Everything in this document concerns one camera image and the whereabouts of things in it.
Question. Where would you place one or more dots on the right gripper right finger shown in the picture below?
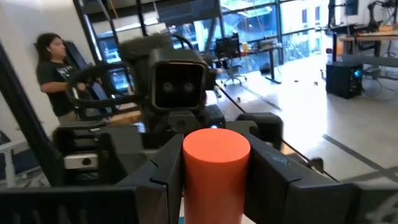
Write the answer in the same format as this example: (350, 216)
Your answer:
(286, 193)

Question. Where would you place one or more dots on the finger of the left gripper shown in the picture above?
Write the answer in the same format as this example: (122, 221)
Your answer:
(121, 152)
(264, 127)

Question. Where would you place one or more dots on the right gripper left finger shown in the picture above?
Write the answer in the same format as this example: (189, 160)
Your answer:
(161, 193)

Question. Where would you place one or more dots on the orange foam cylinder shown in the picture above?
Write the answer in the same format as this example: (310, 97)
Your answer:
(214, 174)

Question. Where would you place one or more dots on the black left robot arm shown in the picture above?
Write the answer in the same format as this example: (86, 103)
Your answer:
(136, 53)

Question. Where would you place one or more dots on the grey office chair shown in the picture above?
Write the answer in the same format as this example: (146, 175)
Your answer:
(233, 70)

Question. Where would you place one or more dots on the black standing desk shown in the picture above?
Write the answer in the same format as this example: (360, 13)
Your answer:
(272, 62)

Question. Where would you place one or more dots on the black computer with blue light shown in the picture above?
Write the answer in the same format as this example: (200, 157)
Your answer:
(342, 81)

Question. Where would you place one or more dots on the person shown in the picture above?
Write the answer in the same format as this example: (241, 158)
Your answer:
(54, 77)

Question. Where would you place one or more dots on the black padded chair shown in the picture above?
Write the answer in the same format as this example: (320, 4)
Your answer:
(72, 54)

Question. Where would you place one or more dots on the wooden workbench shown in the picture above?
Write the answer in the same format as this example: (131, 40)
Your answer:
(373, 35)

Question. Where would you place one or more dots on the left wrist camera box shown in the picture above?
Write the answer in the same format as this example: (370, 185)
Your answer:
(178, 84)

